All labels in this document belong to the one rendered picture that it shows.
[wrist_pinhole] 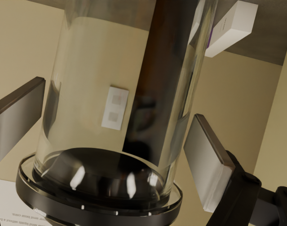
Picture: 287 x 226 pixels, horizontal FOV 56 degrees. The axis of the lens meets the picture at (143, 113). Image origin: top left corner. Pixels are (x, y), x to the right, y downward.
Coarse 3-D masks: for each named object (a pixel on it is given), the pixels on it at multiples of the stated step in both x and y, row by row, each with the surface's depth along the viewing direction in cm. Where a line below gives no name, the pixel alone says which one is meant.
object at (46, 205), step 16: (32, 192) 14; (48, 208) 14; (64, 208) 13; (176, 208) 16; (80, 224) 13; (96, 224) 13; (112, 224) 13; (128, 224) 14; (144, 224) 14; (160, 224) 15
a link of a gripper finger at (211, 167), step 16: (192, 128) 19; (208, 128) 17; (192, 144) 18; (208, 144) 15; (192, 160) 18; (208, 160) 15; (224, 160) 13; (208, 176) 14; (224, 176) 13; (208, 192) 14; (208, 208) 14
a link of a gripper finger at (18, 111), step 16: (32, 80) 17; (16, 96) 14; (32, 96) 16; (0, 112) 13; (16, 112) 14; (32, 112) 17; (0, 128) 13; (16, 128) 15; (0, 144) 13; (0, 160) 14
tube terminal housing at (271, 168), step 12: (276, 96) 46; (276, 108) 45; (276, 120) 44; (276, 132) 44; (264, 144) 46; (276, 144) 43; (264, 156) 45; (276, 156) 42; (264, 168) 45; (276, 168) 42; (264, 180) 44; (276, 180) 41
